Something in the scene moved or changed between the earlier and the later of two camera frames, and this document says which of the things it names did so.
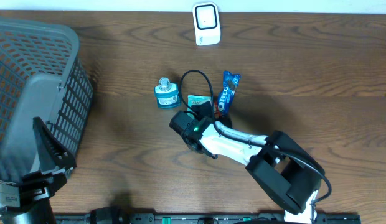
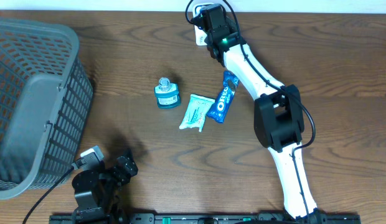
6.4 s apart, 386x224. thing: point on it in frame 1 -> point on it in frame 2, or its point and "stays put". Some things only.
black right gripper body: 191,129 -> 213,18
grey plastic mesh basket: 39,71 stays put
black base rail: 203,218 stays put
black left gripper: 50,182 -> 130,168
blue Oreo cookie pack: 230,83 stays put
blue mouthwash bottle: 167,94 stays put
